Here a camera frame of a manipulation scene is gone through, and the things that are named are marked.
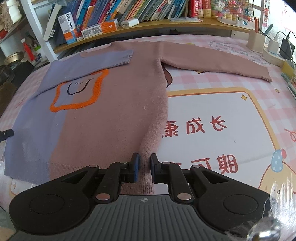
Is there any purple and pink sweater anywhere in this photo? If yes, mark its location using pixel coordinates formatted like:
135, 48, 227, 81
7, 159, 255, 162
4, 41, 271, 195

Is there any brass bowl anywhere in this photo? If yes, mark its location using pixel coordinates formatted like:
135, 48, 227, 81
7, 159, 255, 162
4, 51, 24, 65

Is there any red tassel ornament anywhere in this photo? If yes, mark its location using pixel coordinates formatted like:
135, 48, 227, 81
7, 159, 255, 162
21, 38, 36, 61

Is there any pink checkered cartoon table mat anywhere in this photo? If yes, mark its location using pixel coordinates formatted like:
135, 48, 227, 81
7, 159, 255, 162
1, 37, 295, 209

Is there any wooden bookshelf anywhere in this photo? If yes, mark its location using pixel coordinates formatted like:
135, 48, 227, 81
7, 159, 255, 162
0, 0, 258, 63

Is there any white orange tall box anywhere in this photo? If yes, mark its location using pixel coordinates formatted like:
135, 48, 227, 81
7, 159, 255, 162
58, 12, 77, 45

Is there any white orange flat box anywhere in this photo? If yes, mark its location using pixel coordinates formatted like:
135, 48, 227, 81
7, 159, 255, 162
81, 19, 118, 39

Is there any white charger adapter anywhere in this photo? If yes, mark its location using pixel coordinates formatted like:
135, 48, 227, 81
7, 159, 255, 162
121, 18, 139, 28

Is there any white power strip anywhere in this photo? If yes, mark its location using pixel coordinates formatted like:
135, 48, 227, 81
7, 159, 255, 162
261, 32, 296, 68

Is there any beige pen holder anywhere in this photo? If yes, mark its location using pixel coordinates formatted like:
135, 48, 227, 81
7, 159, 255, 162
246, 18, 266, 54

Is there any red boxed book set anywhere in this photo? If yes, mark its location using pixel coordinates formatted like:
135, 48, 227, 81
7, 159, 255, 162
188, 0, 211, 18

